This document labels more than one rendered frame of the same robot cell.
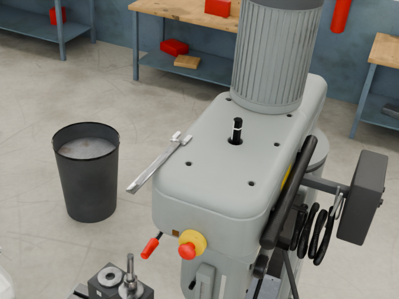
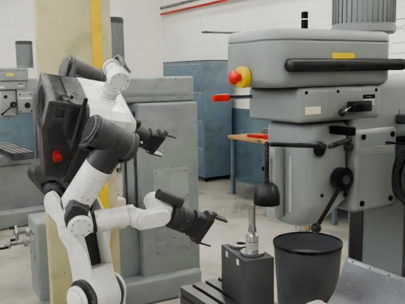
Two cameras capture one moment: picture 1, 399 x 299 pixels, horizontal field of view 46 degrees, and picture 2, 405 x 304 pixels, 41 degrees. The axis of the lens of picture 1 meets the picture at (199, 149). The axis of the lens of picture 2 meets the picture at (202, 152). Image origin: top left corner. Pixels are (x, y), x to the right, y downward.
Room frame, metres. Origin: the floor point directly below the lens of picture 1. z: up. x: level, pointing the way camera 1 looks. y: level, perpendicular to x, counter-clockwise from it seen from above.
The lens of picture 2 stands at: (-0.59, -0.87, 1.77)
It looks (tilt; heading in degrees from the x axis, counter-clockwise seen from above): 8 degrees down; 38
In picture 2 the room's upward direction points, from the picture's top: 1 degrees counter-clockwise
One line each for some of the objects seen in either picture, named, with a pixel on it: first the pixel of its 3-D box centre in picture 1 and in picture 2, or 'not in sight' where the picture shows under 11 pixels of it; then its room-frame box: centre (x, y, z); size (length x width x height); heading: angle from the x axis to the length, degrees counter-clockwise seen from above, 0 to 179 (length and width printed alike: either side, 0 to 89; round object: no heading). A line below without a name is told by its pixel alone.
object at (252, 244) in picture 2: (130, 285); (252, 243); (1.07, 0.20, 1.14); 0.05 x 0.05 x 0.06
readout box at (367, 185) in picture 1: (364, 197); not in sight; (1.09, -0.50, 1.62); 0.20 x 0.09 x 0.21; 159
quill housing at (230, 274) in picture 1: (219, 260); (304, 170); (0.93, -0.09, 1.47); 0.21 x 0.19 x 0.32; 69
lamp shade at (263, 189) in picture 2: not in sight; (266, 192); (0.68, -0.10, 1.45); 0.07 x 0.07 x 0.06
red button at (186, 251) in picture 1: (187, 250); (235, 77); (0.69, 0.01, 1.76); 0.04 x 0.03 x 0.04; 69
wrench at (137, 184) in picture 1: (160, 160); (237, 32); (0.81, 0.08, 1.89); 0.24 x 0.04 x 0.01; 157
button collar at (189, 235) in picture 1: (192, 242); (242, 77); (0.71, 0.00, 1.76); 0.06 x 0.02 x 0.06; 69
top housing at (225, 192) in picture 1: (233, 164); (308, 59); (0.94, -0.09, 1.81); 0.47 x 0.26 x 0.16; 159
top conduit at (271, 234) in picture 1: (291, 183); (348, 64); (0.90, -0.23, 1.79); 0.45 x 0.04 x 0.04; 159
